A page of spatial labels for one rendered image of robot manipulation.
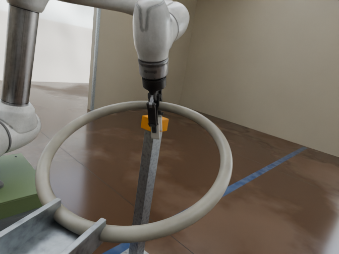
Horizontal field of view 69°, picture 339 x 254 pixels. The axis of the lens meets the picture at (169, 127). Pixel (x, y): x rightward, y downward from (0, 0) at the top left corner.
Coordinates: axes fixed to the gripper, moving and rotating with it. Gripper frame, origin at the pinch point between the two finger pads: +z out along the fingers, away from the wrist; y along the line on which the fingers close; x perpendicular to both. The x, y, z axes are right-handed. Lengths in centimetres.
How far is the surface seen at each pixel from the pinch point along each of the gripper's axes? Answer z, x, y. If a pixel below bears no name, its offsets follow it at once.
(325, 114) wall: 238, 262, -410
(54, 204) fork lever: -12.5, -10.5, 43.7
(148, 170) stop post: 62, -16, -36
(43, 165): -10.7, -20.1, 32.9
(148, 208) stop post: 92, -16, -28
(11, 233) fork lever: -15, -13, 52
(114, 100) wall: 257, -205, -424
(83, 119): -10.3, -19.4, 13.0
